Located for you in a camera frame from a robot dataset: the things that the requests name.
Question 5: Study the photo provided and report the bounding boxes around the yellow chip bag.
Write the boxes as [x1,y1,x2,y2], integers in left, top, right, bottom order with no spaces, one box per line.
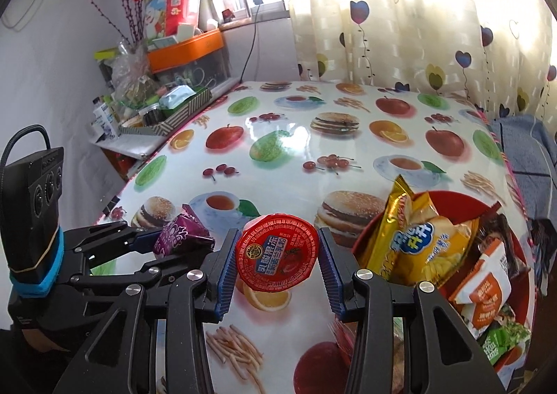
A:
[383,191,479,286]

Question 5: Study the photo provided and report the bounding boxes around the purple snack packet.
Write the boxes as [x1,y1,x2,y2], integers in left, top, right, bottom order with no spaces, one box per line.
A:
[154,203,216,256]

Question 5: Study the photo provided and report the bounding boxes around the red round plastic basket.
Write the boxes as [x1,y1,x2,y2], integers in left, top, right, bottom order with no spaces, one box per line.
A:
[352,190,537,377]

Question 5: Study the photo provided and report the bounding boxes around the striped cardboard tray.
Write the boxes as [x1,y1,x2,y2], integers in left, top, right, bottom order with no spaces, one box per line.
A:
[119,87,214,136]

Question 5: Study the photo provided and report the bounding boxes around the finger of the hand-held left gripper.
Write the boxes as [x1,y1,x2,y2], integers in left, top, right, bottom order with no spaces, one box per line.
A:
[61,221,163,268]
[67,246,216,291]

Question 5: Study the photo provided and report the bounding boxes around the black charger cable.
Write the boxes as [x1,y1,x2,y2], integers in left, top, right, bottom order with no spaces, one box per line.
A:
[239,4,262,83]

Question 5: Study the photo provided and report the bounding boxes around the red lid jelly cup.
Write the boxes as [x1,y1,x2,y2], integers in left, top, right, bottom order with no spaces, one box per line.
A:
[235,213,320,294]

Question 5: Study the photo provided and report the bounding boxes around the orange and white snack packet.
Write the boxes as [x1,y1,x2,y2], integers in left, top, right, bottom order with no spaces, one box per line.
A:
[448,239,512,325]

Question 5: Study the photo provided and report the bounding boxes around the black camera cable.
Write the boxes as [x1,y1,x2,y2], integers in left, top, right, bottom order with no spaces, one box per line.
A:
[0,125,48,170]

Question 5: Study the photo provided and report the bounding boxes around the white labelled bottle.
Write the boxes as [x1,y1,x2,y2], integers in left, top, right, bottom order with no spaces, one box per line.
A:
[91,98,120,138]

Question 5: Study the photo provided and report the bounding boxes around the green snack packet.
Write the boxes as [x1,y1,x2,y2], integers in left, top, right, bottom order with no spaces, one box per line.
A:
[476,322,532,366]

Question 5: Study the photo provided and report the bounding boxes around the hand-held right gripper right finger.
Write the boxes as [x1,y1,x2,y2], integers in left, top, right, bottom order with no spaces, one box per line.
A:
[317,226,508,394]

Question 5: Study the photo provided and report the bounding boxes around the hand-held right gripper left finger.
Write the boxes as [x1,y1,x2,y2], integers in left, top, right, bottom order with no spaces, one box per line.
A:
[52,229,242,394]

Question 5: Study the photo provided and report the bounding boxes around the clear dark chestnut packet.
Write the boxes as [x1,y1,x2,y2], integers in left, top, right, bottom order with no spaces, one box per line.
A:
[472,202,523,281]

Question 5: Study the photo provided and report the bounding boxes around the heart printed curtain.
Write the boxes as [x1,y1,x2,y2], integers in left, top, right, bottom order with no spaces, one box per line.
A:
[287,0,557,125]

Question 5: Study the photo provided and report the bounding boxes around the pale tissue pack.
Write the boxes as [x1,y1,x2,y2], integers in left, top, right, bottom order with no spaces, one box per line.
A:
[159,85,196,109]

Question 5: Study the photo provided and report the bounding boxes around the dark jar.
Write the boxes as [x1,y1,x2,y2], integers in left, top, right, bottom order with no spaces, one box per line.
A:
[141,103,166,125]

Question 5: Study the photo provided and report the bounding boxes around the golden snack bar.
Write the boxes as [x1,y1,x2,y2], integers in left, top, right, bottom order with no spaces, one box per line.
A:
[360,174,414,281]

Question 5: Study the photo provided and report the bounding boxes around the white box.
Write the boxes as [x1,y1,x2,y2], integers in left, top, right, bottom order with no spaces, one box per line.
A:
[176,23,203,44]

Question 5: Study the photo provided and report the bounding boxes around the orange lid storage box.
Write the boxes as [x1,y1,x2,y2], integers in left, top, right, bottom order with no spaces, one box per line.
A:
[147,28,229,87]

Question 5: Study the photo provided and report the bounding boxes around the clear cellophane wrap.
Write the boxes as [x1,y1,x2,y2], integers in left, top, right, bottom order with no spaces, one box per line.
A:
[111,41,153,107]

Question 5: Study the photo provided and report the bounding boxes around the purple flower branches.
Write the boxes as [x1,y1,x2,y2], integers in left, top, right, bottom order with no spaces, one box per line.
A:
[83,0,153,44]

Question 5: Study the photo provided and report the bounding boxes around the fruit printed tablecloth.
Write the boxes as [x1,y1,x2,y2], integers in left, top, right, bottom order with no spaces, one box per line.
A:
[98,80,529,394]

